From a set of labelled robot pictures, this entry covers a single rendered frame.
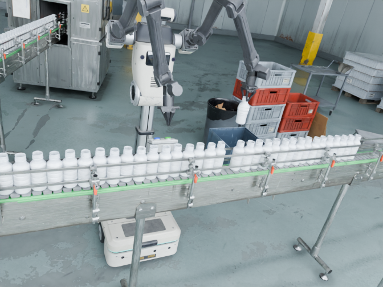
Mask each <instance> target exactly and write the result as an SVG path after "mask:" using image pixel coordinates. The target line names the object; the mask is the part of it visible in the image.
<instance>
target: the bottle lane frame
mask: <svg viewBox="0 0 383 287"><path fill-rule="evenodd" d="M377 160H378V158H376V159H366V160H359V161H357V160H356V161H350V162H340V163H335V164H334V167H331V168H330V170H329V173H328V175H327V178H328V180H327V181H326V183H325V187H331V186H338V185H345V184H350V183H351V181H352V179H353V177H354V176H355V175H356V174H364V177H363V179H362V182H365V181H367V180H368V175H367V174H366V171H367V169H369V167H368V166H369V164H370V163H371V164H372V165H371V167H370V169H372V170H373V168H374V166H375V164H376V162H377ZM328 165H329V164H322V165H313V166H309V165H308V166H303V167H293V168H290V167H289V168H287V169H285V168H283V169H278V170H274V173H273V174H271V175H270V178H269V181H268V184H267V185H268V189H267V192H266V193H267V194H266V196H271V195H279V194H286V193H291V192H298V191H305V190H312V189H317V188H319V187H320V186H319V184H320V182H319V180H318V177H319V175H321V174H320V172H321V170H322V169H324V171H323V173H322V175H323V176H324V175H325V172H326V170H327V168H328ZM268 171H269V169H268V170H266V171H256V172H250V173H247V172H245V173H239V174H230V175H229V174H227V175H222V174H221V175H220V176H216V175H215V176H213V177H210V176H208V177H202V176H201V178H200V179H197V183H195V185H194V191H193V195H194V196H195V198H194V200H193V206H192V207H190V208H193V207H200V206H208V205H212V204H220V203H227V202H234V201H239V200H246V199H253V198H260V193H261V192H262V190H261V189H260V184H261V183H263V181H262V178H263V176H266V177H265V180H264V183H265V181H266V178H267V174H268ZM375 171H376V173H375V174H374V176H373V179H372V180H376V179H383V160H382V162H381V161H380V162H379V164H378V166H377V168H376V170H375ZM372 180H371V181H372ZM189 185H192V179H189V178H188V179H180V180H177V181H175V180H173V181H167V180H166V182H159V181H158V182H156V183H152V182H150V183H146V184H144V183H142V184H134V185H130V186H128V185H127V184H126V186H119V185H117V187H110V186H109V187H108V188H101V187H100V188H99V189H98V190H97V196H99V201H98V202H97V204H99V209H100V211H99V213H98V217H99V220H98V221H97V222H104V221H108V220H115V219H122V218H129V217H134V216H136V207H137V206H138V205H139V204H142V203H150V202H155V204H156V205H157V206H156V213H160V212H168V211H175V210H182V209H186V208H187V202H188V198H187V195H188V192H189ZM322 188H324V187H322ZM92 196H93V189H92V188H91V189H90V190H83V189H82V190H81V191H73V190H72V191H71V192H63V191H62V193H57V194H54V193H53V192H52V194H46V195H43V193H42V194H41V195H36V196H33V195H32V194H31V196H26V197H22V196H21V195H20V197H19V198H11V197H10V196H9V198H8V199H0V207H1V215H2V216H3V226H1V227H0V237H4V236H11V235H19V234H23V233H30V232H37V231H44V230H49V229H56V228H63V227H70V226H78V225H82V224H89V223H92ZM263 197H264V196H263ZM97 222H96V223H97Z"/></svg>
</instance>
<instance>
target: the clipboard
mask: <svg viewBox="0 0 383 287"><path fill-rule="evenodd" d="M11 1H12V9H13V17H20V18H27V19H31V6H30V0H11Z"/></svg>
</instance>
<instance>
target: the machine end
mask: <svg viewBox="0 0 383 287"><path fill-rule="evenodd" d="M30 6H31V19H27V18H20V17H13V9H12V1H11V0H6V8H7V12H6V13H5V17H7V21H8V27H6V28H4V29H3V31H6V32H7V31H10V30H13V29H15V28H17V27H22V26H23V25H26V24H28V23H31V22H33V21H36V20H38V19H41V18H44V17H46V16H49V15H52V14H55V15H58V14H59V12H60V13H61V14H62V13H63V12H66V11H67V13H65V14H64V15H66V14H68V15H66V16H67V18H68V35H67V36H65V37H64V38H62V39H61V40H60V41H58V42H56V43H55V44H54V45H52V48H50V49H49V48H48V71H49V87H55V88H64V89H73V90H79V91H87V92H91V93H92V95H90V96H89V98H90V99H96V98H97V97H96V96H94V95H93V93H94V92H96V93H97V91H98V90H99V88H100V86H102V85H103V84H102V82H103V80H104V78H105V76H106V75H107V72H108V69H109V65H110V62H111V60H110V54H111V48H108V47H107V46H106V37H105V27H106V25H107V23H108V22H109V20H112V19H113V16H112V10H113V0H30ZM66 16H65V17H66ZM11 75H13V80H14V83H19V84H20V87H17V90H20V91H23V90H25V89H26V88H25V87H22V84H31V85H40V86H46V79H45V63H44V51H43V52H42V53H41V54H39V55H38V56H36V57H35V58H33V59H32V60H30V61H29V62H28V63H26V64H25V65H23V66H21V67H20V68H19V69H17V70H16V71H14V72H13V73H12V74H11Z"/></svg>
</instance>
